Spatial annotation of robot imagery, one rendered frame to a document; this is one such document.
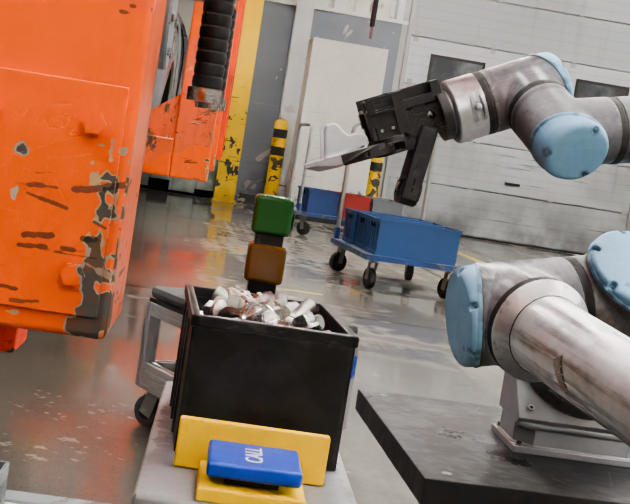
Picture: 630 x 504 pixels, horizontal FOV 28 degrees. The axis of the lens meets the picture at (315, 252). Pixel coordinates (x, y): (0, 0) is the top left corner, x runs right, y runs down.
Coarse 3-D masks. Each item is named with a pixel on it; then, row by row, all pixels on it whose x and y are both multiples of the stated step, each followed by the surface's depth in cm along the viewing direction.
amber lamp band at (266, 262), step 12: (252, 240) 131; (252, 252) 128; (264, 252) 128; (276, 252) 128; (252, 264) 128; (264, 264) 128; (276, 264) 128; (252, 276) 128; (264, 276) 128; (276, 276) 128
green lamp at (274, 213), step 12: (264, 204) 127; (276, 204) 128; (288, 204) 128; (252, 216) 130; (264, 216) 128; (276, 216) 128; (288, 216) 128; (252, 228) 128; (264, 228) 128; (276, 228) 128; (288, 228) 128
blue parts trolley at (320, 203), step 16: (304, 176) 1076; (288, 192) 1130; (304, 192) 1102; (320, 192) 1084; (336, 192) 1100; (304, 208) 1094; (320, 208) 1087; (336, 208) 1090; (352, 208) 1092; (368, 208) 1095; (384, 208) 1098; (400, 208) 1101; (304, 224) 1082
